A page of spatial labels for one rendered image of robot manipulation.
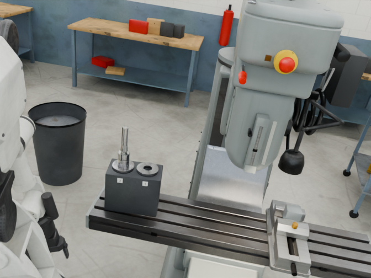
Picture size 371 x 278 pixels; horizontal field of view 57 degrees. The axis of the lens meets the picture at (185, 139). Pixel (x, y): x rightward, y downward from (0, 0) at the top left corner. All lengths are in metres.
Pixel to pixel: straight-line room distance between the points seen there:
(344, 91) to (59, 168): 2.39
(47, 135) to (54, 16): 3.40
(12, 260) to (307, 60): 0.88
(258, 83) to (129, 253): 1.89
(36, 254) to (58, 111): 2.36
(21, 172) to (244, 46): 0.74
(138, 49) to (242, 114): 4.63
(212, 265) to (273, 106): 0.71
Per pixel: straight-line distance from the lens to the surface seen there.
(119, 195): 1.44
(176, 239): 1.47
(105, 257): 2.65
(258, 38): 0.94
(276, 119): 1.16
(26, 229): 1.05
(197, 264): 1.48
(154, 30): 5.06
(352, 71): 1.46
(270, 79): 1.07
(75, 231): 2.84
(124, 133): 1.33
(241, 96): 1.14
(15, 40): 1.00
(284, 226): 1.44
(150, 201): 1.43
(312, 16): 0.95
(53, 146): 3.03
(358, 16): 5.64
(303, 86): 1.09
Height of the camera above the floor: 1.98
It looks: 29 degrees down
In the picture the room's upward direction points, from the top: 9 degrees clockwise
